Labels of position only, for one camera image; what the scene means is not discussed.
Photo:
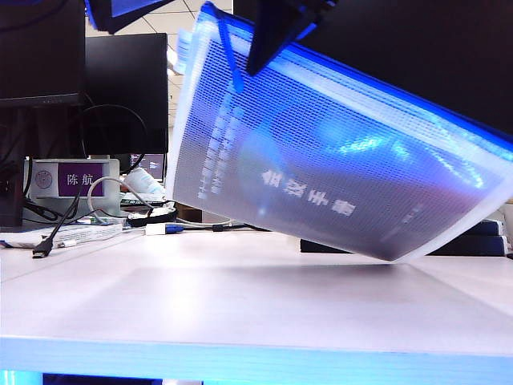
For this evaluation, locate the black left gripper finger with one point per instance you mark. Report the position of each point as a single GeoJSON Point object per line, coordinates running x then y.
{"type": "Point", "coordinates": [116, 14]}

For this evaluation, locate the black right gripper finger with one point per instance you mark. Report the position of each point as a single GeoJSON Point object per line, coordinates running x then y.
{"type": "Point", "coordinates": [276, 32]}

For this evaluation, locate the transparent file bag blue zipper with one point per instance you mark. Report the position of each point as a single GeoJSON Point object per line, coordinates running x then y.
{"type": "Point", "coordinates": [320, 160]}

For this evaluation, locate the black monitor rear side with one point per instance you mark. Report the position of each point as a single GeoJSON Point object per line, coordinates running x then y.
{"type": "Point", "coordinates": [128, 80]}

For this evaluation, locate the ceiling light panel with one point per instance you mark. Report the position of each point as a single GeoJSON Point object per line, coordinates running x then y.
{"type": "Point", "coordinates": [174, 60]}

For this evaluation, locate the black monitor with thin bezel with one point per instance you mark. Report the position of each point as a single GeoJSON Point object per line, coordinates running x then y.
{"type": "Point", "coordinates": [40, 48]}

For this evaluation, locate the distant lit computer screen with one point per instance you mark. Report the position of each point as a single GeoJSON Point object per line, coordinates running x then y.
{"type": "Point", "coordinates": [154, 164]}

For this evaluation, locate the large black AOC monitor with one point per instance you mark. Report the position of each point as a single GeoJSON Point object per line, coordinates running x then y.
{"type": "Point", "coordinates": [441, 40]}

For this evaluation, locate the purple name plate holder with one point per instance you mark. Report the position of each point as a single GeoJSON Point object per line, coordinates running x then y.
{"type": "Point", "coordinates": [80, 178]}

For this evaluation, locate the white tube with blue print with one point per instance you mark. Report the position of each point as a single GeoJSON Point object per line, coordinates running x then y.
{"type": "Point", "coordinates": [144, 182]}

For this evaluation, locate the brown wooden shelf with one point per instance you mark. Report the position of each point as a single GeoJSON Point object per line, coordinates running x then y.
{"type": "Point", "coordinates": [190, 214]}

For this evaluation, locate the dark box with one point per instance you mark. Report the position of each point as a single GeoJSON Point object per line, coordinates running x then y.
{"type": "Point", "coordinates": [10, 192]}

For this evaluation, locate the white and blue adapter plug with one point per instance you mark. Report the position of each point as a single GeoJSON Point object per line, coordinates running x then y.
{"type": "Point", "coordinates": [154, 229]}

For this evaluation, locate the white booklet stack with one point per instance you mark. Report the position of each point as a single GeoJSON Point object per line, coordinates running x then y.
{"type": "Point", "coordinates": [80, 234]}

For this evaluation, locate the thin black book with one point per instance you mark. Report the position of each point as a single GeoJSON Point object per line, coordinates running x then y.
{"type": "Point", "coordinates": [489, 228]}

